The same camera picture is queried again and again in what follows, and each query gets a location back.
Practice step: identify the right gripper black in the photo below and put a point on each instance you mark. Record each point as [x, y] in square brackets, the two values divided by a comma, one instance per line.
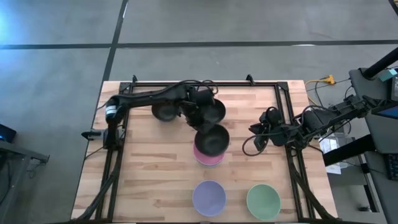
[276, 132]

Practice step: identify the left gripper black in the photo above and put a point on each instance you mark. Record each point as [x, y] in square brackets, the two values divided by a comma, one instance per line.
[199, 109]

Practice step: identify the black bowl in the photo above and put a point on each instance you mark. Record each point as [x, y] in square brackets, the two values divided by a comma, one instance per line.
[165, 114]
[212, 141]
[219, 112]

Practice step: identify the pink bowl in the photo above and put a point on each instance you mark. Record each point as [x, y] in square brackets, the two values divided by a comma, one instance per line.
[206, 160]

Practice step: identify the lavender bowl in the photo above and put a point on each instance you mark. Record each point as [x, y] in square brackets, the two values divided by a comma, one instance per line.
[209, 198]

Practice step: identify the green bowl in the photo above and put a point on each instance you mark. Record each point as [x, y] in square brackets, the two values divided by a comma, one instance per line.
[263, 202]

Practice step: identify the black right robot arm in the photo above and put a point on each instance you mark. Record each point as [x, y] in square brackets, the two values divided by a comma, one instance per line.
[314, 119]

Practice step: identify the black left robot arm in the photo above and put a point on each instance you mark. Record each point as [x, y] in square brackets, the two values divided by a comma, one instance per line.
[149, 96]

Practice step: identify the white paper sheet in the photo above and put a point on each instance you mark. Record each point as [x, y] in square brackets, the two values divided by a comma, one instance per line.
[334, 169]

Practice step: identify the yellow power plug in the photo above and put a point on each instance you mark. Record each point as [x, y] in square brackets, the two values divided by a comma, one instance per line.
[330, 79]

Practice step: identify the black beam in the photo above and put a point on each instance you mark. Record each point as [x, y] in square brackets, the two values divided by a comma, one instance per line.
[348, 149]

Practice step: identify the grey desk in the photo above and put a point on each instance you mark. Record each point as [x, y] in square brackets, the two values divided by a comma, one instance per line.
[379, 137]

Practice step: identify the black caster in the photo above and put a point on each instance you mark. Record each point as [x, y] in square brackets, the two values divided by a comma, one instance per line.
[363, 209]

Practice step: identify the laptop with blue screen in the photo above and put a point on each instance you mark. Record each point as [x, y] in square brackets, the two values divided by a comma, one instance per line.
[390, 112]

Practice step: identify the black pole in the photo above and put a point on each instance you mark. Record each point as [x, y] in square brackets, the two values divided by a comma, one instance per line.
[381, 63]

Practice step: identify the black keyboard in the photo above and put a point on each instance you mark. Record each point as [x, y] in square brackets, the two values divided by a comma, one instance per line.
[393, 166]

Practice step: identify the teal box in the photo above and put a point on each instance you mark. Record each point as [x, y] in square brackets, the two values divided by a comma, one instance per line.
[388, 74]

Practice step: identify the dark monitor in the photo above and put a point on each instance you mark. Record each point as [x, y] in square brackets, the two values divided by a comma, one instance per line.
[395, 88]

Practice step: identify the grey metal side table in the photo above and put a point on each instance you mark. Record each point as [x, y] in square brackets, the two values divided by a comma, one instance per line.
[18, 161]

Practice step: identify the dark device with blue light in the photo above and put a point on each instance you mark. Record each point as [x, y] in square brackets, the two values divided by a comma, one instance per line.
[6, 133]

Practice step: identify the black aluminium table frame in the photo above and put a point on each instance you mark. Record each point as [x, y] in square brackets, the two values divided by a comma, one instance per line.
[248, 84]

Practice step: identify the grey desk leg rail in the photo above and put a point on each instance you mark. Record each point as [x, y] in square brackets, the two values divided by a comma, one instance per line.
[368, 186]

